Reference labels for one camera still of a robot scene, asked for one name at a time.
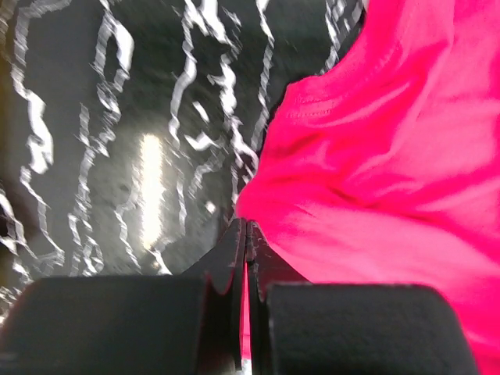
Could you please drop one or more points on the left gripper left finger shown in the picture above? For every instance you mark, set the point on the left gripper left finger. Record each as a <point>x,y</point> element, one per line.
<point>184,324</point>

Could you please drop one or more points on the magenta pink t shirt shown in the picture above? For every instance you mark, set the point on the magenta pink t shirt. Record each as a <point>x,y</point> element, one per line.
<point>386,168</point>

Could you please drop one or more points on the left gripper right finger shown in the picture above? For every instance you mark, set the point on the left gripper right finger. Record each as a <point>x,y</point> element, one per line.
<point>298,327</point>

